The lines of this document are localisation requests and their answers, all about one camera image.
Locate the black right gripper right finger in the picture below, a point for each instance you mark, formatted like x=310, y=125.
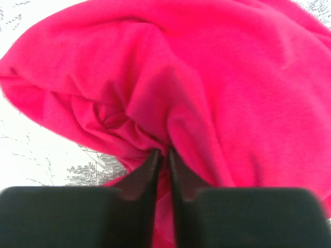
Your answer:
x=205, y=216

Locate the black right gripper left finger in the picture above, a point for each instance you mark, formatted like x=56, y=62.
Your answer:
x=118, y=216

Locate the pink t-shirt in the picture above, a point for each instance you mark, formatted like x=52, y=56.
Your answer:
x=239, y=89

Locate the floral patterned table mat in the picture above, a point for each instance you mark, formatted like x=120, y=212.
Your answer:
x=31, y=154

